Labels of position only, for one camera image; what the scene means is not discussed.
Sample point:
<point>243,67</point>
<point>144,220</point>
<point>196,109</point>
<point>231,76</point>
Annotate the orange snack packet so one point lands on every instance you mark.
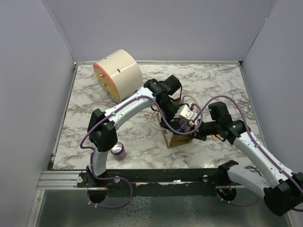
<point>217,137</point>

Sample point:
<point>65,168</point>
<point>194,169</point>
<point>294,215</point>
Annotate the black base frame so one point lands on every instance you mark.
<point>156,182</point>

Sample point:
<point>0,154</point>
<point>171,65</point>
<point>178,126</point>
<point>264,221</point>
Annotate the purple fanta can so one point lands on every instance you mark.
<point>118,151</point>
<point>182,127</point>

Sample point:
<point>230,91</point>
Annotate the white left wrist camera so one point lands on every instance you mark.
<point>186,114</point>

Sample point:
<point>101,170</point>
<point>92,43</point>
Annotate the purple fanta can front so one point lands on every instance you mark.
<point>118,151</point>

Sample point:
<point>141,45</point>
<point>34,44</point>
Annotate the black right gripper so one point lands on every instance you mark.
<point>198,134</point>

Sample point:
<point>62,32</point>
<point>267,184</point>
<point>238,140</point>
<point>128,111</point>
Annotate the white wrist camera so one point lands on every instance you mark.
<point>186,114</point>
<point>192,123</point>

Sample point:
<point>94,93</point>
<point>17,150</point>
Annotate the cream cylindrical drum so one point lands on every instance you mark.
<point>119,75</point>

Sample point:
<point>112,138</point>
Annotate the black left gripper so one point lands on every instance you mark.
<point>173,124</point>

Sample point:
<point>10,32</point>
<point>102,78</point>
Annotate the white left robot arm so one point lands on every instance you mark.
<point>103,125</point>

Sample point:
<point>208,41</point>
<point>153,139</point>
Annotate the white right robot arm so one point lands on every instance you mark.
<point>280,187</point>

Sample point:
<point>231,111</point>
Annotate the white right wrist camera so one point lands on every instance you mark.
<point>192,123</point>

